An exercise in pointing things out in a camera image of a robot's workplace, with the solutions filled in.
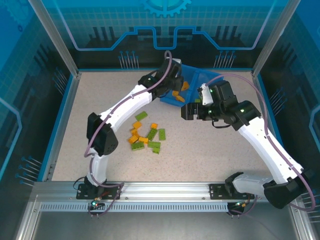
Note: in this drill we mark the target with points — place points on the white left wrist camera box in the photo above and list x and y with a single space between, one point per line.
177 61

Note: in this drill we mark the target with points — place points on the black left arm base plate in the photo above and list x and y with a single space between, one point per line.
82 193

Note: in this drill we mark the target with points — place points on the aluminium mounting rail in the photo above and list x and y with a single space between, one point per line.
165 191

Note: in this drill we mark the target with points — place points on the blue two-compartment plastic bin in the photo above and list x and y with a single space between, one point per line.
190 75

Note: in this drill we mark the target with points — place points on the aluminium frame post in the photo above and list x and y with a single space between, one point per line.
58 37
273 37

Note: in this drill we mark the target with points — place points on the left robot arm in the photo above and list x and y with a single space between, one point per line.
125 107

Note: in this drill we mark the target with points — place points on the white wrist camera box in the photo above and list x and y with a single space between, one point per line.
206 96
177 61

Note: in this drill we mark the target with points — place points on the orange lego brick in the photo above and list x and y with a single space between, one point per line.
175 93
133 139
143 140
154 125
137 124
134 131
185 86
180 98

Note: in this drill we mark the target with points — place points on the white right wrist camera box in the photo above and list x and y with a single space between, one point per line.
206 96

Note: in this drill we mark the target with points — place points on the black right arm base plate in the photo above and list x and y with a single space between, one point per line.
217 191

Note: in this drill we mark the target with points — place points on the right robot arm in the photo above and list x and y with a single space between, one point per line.
270 143

